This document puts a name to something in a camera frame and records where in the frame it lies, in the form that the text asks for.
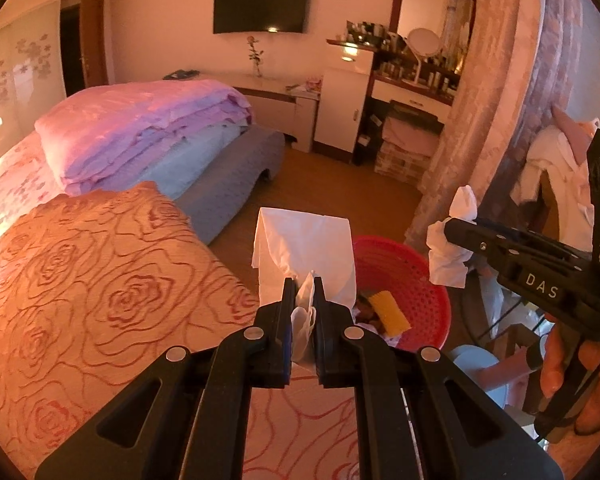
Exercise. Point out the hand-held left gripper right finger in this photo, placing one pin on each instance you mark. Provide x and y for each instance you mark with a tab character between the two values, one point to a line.
322	340

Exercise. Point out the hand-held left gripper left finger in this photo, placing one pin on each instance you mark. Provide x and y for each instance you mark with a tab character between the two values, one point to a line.
284	340

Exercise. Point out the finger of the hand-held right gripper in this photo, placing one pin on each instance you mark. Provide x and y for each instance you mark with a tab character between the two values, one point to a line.
475	226
485	250

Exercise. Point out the white tissue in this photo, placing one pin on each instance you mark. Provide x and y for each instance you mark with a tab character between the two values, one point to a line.
305	245
445	260

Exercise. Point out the red plastic basket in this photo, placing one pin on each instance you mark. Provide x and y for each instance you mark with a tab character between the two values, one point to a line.
420	280

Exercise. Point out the yellow foam fruit net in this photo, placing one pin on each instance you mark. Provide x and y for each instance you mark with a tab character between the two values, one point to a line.
390	312

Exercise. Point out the person's right hand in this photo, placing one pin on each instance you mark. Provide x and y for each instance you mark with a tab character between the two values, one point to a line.
552	365

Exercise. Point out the wooden chair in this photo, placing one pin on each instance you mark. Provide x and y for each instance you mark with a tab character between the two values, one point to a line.
565	210

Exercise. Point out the white garment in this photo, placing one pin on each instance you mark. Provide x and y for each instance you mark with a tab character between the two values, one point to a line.
535	170

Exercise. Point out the patterned stool with pink cloth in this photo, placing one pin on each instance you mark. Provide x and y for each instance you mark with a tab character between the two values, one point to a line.
405	135

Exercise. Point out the pale blue round stool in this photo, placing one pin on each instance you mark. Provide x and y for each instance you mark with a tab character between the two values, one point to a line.
475	365

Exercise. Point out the pink lace curtain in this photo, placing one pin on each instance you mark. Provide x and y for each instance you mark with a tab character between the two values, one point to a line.
480	110

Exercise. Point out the black narrow bin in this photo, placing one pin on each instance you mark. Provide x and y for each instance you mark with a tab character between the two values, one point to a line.
362	150

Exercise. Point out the white dressing table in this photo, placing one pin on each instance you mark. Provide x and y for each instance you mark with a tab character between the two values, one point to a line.
410	92

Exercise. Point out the grey-blue bed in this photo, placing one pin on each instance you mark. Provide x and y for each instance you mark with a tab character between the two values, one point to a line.
240	175

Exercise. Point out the tall white cabinet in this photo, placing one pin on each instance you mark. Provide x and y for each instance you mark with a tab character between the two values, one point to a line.
340	105

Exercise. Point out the round white makeup mirror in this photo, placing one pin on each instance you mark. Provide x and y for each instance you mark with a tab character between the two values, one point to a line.
424	41

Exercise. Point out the dark patterned curtain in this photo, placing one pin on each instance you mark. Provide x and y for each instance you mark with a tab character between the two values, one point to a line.
555	50

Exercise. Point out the pale blue folded quilt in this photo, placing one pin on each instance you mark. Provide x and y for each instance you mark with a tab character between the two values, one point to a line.
190	160

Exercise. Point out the row of cosmetic bottles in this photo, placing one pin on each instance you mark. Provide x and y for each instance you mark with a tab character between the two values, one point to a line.
390	40

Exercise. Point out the pink packet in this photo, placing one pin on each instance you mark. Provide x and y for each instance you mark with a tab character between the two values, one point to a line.
312	82

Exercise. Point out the low white cabinet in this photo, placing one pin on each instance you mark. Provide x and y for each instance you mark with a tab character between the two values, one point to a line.
275	105

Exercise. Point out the pink folded quilt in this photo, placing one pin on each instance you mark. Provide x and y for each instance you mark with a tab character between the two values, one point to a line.
140	120

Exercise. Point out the rose in glass vase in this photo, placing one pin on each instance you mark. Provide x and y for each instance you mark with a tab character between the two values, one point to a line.
255	52

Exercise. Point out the brown wooden door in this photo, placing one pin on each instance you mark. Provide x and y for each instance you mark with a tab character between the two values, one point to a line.
95	40

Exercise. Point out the floral sliding-door wardrobe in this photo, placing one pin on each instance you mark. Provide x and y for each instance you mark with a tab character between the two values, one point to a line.
20	70

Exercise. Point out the wooden-framed wall mirror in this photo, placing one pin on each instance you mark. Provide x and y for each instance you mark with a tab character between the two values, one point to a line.
425	5

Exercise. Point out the wall-mounted black television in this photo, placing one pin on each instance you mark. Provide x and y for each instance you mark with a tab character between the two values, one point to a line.
260	2

